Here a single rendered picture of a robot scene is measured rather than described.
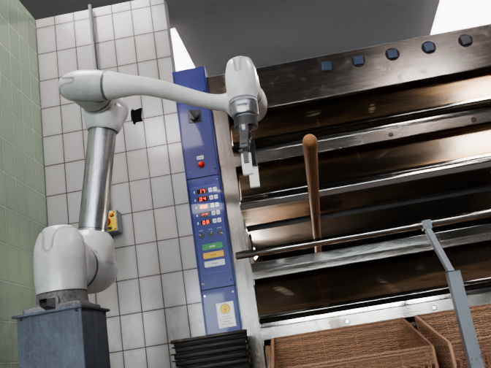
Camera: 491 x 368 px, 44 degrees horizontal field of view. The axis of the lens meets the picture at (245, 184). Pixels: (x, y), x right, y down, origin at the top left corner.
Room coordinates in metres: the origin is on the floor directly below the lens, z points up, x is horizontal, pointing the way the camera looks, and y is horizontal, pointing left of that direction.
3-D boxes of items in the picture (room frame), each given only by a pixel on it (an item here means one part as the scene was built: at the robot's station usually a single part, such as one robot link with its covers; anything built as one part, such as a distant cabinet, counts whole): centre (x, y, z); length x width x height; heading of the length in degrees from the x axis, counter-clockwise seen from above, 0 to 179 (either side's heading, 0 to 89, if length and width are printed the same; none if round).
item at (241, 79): (1.82, -0.04, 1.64); 0.13 x 0.11 x 0.16; 170
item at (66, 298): (1.87, 0.62, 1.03); 0.22 x 0.18 x 0.06; 174
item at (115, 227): (2.65, 0.64, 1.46); 0.10 x 0.07 x 0.10; 86
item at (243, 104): (1.81, -0.03, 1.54); 0.09 x 0.09 x 0.06
